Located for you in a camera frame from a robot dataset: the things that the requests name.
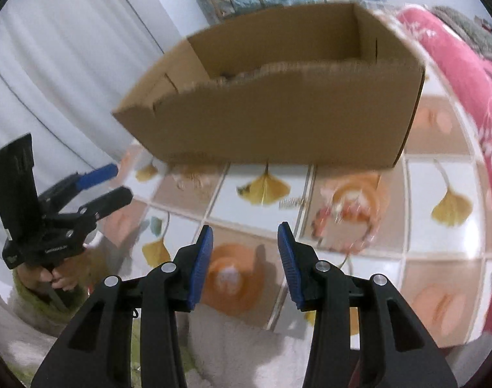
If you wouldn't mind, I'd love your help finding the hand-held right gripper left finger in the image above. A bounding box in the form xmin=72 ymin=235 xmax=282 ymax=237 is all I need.
xmin=31 ymin=225 xmax=214 ymax=388

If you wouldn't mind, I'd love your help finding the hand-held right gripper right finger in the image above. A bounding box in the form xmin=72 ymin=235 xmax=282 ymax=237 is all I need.
xmin=277 ymin=221 xmax=459 ymax=388

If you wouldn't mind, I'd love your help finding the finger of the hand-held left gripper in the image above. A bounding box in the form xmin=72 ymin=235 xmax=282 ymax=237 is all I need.
xmin=39 ymin=164 xmax=119 ymax=211
xmin=49 ymin=187 xmax=134 ymax=223

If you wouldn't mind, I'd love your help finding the pink orange bead bracelet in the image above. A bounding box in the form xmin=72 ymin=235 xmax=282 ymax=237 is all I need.
xmin=311 ymin=178 xmax=386 ymax=256

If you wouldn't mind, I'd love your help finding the brown cardboard box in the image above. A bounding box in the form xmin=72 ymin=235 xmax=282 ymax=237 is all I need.
xmin=112 ymin=2 xmax=426 ymax=170

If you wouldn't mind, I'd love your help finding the person's left forearm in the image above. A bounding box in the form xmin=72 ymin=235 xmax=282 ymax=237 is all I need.
xmin=11 ymin=283 xmax=89 ymax=328

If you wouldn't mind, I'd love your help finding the person's left hand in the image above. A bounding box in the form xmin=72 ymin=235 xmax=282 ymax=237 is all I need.
xmin=17 ymin=253 xmax=89 ymax=292

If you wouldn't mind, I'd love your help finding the ginkgo leaf print tablecloth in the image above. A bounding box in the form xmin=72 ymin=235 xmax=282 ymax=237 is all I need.
xmin=88 ymin=48 xmax=492 ymax=350

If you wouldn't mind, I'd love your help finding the white green fluffy robe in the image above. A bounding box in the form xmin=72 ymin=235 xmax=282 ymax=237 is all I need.
xmin=0 ymin=279 xmax=311 ymax=388

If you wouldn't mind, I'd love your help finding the white curtain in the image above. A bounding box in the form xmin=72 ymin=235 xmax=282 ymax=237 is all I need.
xmin=0 ymin=0 xmax=190 ymax=287

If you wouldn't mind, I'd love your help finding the pink floral blanket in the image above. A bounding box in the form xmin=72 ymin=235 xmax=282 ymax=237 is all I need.
xmin=393 ymin=6 xmax=492 ymax=336

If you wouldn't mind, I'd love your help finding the grey green cushion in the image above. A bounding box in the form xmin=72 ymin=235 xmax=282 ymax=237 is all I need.
xmin=430 ymin=5 xmax=492 ymax=65

